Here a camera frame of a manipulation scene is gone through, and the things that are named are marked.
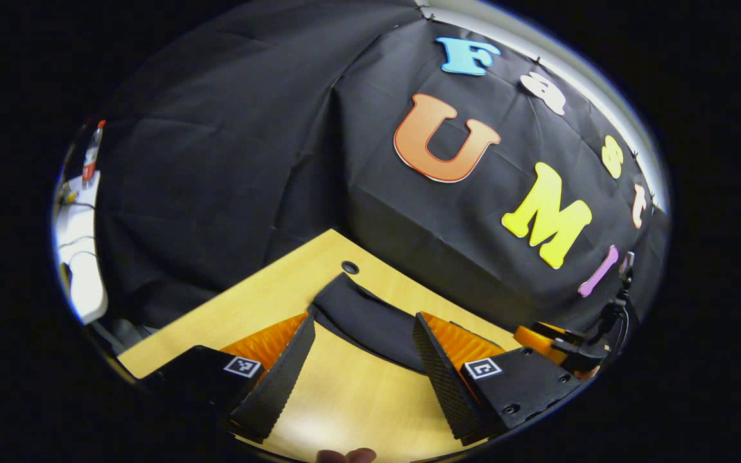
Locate dark jeans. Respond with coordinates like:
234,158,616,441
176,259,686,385
311,272,524,375

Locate white side table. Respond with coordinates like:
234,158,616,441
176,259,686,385
54,170,109,325

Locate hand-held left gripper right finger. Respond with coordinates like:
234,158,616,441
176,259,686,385
412,311,583,447

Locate bottle with red label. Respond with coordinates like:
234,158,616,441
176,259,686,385
81,119,106,188

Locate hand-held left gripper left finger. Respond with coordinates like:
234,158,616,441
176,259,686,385
141,312,317,445

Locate black backdrop cloth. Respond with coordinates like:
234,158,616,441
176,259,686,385
94,0,672,335

